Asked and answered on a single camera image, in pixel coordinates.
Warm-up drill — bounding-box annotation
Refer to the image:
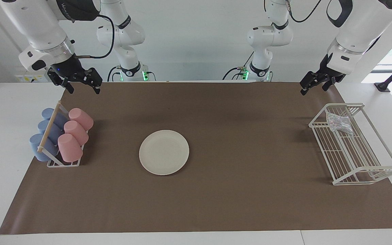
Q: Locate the cream round plate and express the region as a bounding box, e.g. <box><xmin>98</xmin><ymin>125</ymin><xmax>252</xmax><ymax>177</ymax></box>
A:
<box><xmin>139</xmin><ymin>130</ymin><xmax>190</xmax><ymax>176</ymax></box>

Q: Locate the pink plastic cup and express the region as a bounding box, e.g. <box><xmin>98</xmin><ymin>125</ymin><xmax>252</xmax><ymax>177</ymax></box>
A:
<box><xmin>64</xmin><ymin>120</ymin><xmax>89</xmax><ymax>146</ymax></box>
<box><xmin>58</xmin><ymin>133</ymin><xmax>83</xmax><ymax>163</ymax></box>
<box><xmin>68</xmin><ymin>108</ymin><xmax>94</xmax><ymax>131</ymax></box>

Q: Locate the blue plastic cup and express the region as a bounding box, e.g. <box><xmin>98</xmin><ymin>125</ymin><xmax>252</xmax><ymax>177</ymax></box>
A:
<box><xmin>42</xmin><ymin>108</ymin><xmax>69</xmax><ymax>130</ymax></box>
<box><xmin>29</xmin><ymin>133</ymin><xmax>59</xmax><ymax>162</ymax></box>
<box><xmin>38</xmin><ymin>120</ymin><xmax>64</xmax><ymax>145</ymax></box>

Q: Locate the white cup holder rack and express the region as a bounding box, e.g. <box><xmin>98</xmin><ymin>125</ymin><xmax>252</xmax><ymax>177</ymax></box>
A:
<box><xmin>37</xmin><ymin>101</ymin><xmax>89</xmax><ymax>168</ymax></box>

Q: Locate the brown table mat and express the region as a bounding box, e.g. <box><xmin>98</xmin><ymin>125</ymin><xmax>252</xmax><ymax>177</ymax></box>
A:
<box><xmin>0</xmin><ymin>81</ymin><xmax>392</xmax><ymax>235</ymax></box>

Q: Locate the black right base cable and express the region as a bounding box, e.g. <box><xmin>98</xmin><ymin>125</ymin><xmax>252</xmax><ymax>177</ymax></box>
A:
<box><xmin>107</xmin><ymin>66</ymin><xmax>121</xmax><ymax>82</ymax></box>

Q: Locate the black base cable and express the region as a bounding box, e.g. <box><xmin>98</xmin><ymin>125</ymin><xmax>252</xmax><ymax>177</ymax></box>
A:
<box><xmin>222</xmin><ymin>51</ymin><xmax>255</xmax><ymax>81</ymax></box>
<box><xmin>107</xmin><ymin>66</ymin><xmax>121</xmax><ymax>82</ymax></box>

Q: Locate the white wall outlet box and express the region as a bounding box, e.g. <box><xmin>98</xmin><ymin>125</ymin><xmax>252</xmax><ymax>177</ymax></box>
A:
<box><xmin>16</xmin><ymin>75</ymin><xmax>52</xmax><ymax>83</ymax></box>

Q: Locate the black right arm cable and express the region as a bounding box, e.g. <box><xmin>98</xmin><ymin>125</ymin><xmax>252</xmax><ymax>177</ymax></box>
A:
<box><xmin>80</xmin><ymin>14</ymin><xmax>115</xmax><ymax>59</ymax></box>

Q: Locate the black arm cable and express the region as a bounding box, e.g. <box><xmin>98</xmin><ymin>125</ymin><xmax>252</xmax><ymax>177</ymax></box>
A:
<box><xmin>285</xmin><ymin>0</ymin><xmax>323</xmax><ymax>23</ymax></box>
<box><xmin>80</xmin><ymin>14</ymin><xmax>115</xmax><ymax>59</ymax></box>

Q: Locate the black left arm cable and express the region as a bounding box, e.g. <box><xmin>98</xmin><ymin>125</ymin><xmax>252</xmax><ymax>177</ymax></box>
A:
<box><xmin>285</xmin><ymin>0</ymin><xmax>323</xmax><ymax>23</ymax></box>

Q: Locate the white wire dish rack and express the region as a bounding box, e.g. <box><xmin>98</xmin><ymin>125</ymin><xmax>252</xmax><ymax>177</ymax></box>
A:
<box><xmin>308</xmin><ymin>103</ymin><xmax>392</xmax><ymax>186</ymax></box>

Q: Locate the black left base cable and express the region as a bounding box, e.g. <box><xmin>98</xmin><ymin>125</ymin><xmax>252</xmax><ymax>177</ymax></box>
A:
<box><xmin>222</xmin><ymin>51</ymin><xmax>255</xmax><ymax>81</ymax></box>

